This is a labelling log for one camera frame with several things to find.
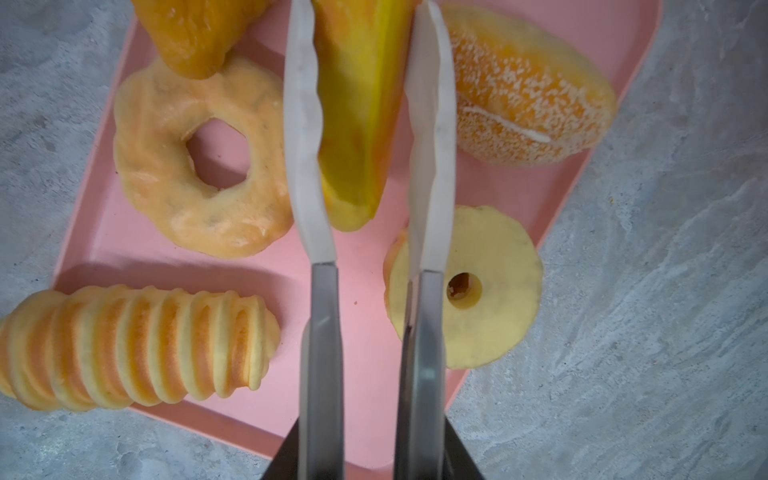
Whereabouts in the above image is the oval sesame bread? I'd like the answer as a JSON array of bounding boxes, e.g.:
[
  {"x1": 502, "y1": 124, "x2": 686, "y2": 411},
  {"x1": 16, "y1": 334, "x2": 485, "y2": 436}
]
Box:
[{"x1": 441, "y1": 3, "x2": 618, "y2": 166}]

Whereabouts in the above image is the ring shaped bread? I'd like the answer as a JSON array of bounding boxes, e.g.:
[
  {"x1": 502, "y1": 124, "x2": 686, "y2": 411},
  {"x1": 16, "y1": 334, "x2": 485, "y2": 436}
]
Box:
[{"x1": 113, "y1": 52, "x2": 295, "y2": 260}]

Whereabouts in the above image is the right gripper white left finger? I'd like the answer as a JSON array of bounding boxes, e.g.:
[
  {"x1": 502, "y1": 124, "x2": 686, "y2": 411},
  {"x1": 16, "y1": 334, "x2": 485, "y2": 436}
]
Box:
[{"x1": 284, "y1": 1, "x2": 345, "y2": 479}]

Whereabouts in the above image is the dark orange oval bread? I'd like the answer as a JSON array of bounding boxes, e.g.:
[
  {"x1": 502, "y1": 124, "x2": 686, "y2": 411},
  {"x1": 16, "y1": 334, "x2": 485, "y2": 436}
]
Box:
[{"x1": 132, "y1": 0, "x2": 273, "y2": 80}]

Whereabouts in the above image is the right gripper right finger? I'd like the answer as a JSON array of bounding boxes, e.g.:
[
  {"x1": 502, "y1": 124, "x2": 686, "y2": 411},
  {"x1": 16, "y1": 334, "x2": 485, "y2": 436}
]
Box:
[{"x1": 394, "y1": 1, "x2": 457, "y2": 479}]

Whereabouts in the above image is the cut yellow bread roll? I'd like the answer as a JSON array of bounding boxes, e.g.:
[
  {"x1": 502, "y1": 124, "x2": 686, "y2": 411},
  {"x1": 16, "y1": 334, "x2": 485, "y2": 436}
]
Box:
[{"x1": 383, "y1": 205, "x2": 545, "y2": 370}]

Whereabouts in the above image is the ridged yellow bread loaf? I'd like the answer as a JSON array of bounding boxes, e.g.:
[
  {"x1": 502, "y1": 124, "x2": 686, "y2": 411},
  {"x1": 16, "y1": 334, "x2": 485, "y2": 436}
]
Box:
[{"x1": 1, "y1": 285, "x2": 280, "y2": 412}]

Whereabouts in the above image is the pink plastic tray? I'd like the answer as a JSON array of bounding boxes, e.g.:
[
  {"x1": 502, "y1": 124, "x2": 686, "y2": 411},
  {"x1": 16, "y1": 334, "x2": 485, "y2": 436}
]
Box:
[{"x1": 53, "y1": 1, "x2": 662, "y2": 479}]

